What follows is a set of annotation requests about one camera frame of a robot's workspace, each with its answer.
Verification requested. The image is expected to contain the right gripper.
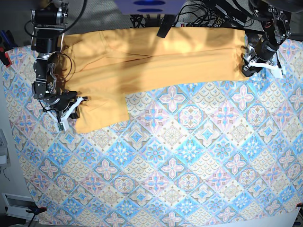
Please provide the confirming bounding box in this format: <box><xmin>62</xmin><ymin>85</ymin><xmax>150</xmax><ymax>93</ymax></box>
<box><xmin>43</xmin><ymin>91</ymin><xmax>88</xmax><ymax>120</ymax></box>

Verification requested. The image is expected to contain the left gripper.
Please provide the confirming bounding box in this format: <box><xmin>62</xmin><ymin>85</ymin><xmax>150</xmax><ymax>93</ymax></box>
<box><xmin>242</xmin><ymin>39</ymin><xmax>279</xmax><ymax>77</ymax></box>

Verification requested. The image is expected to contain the yellow T-shirt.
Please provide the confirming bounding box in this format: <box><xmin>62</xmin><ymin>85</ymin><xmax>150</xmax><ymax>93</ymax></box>
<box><xmin>60</xmin><ymin>27</ymin><xmax>246</xmax><ymax>133</ymax></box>

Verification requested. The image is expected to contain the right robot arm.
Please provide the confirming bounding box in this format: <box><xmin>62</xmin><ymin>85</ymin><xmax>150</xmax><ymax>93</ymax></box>
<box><xmin>30</xmin><ymin>1</ymin><xmax>87</xmax><ymax>121</ymax></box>

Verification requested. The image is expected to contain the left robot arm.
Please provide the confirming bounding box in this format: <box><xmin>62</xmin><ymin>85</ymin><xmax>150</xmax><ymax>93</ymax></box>
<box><xmin>242</xmin><ymin>0</ymin><xmax>291</xmax><ymax>79</ymax></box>

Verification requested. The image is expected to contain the white power strip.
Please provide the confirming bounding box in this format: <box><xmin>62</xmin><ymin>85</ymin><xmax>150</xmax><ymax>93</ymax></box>
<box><xmin>175</xmin><ymin>22</ymin><xmax>219</xmax><ymax>27</ymax></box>

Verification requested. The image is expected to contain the patterned blue tablecloth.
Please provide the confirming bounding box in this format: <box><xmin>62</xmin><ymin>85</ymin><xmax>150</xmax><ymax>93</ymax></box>
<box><xmin>0</xmin><ymin>40</ymin><xmax>303</xmax><ymax>227</ymax></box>

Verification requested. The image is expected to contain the red black clamp upper left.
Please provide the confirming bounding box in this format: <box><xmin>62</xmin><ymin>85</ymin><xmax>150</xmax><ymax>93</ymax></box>
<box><xmin>0</xmin><ymin>47</ymin><xmax>12</xmax><ymax>68</ymax></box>

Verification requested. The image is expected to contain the white device at left edge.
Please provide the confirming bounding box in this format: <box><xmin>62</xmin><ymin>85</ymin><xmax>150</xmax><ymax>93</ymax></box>
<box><xmin>0</xmin><ymin>129</ymin><xmax>10</xmax><ymax>167</ymax></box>

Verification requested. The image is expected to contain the orange black clamp lower left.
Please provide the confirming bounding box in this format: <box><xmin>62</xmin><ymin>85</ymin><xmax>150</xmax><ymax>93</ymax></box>
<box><xmin>26</xmin><ymin>206</ymin><xmax>47</xmax><ymax>215</ymax></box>

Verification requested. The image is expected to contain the orange clamp lower right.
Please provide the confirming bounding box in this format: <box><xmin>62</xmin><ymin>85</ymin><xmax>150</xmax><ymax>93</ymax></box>
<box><xmin>296</xmin><ymin>203</ymin><xmax>303</xmax><ymax>208</ymax></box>

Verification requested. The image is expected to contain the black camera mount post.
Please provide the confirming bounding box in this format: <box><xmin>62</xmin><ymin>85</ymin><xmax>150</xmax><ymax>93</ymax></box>
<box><xmin>157</xmin><ymin>15</ymin><xmax>176</xmax><ymax>38</ymax></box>

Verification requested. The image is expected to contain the blue handled clamp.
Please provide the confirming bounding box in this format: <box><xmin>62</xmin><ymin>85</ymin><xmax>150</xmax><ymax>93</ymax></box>
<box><xmin>0</xmin><ymin>30</ymin><xmax>18</xmax><ymax>50</ymax></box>

